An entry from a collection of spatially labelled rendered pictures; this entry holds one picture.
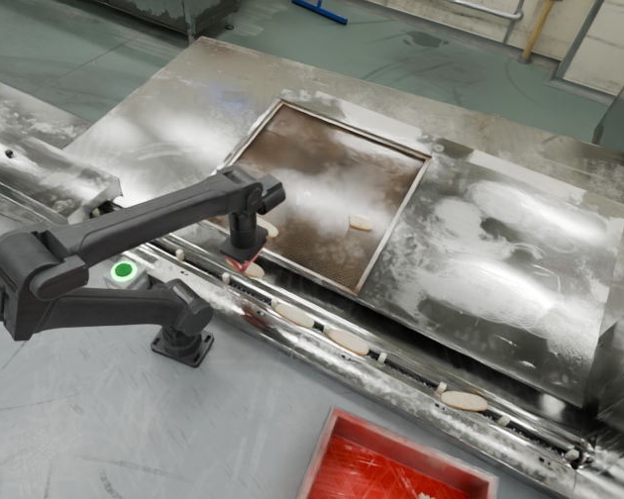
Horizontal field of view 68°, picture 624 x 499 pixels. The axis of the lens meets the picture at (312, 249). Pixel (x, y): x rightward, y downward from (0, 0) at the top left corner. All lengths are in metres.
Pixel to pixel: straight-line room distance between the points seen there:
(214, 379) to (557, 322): 0.79
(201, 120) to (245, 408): 1.03
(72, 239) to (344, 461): 0.65
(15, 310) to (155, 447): 0.45
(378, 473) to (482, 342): 0.37
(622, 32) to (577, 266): 3.01
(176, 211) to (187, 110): 1.01
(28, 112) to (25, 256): 1.22
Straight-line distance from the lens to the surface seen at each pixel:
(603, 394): 1.16
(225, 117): 1.72
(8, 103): 1.94
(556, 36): 4.52
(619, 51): 4.23
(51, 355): 1.18
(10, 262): 0.70
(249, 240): 0.97
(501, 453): 1.07
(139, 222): 0.74
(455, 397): 1.08
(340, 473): 1.01
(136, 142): 1.64
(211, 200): 0.81
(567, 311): 1.25
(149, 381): 1.09
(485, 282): 1.20
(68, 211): 1.30
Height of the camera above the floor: 1.79
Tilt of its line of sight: 50 degrees down
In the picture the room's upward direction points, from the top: 8 degrees clockwise
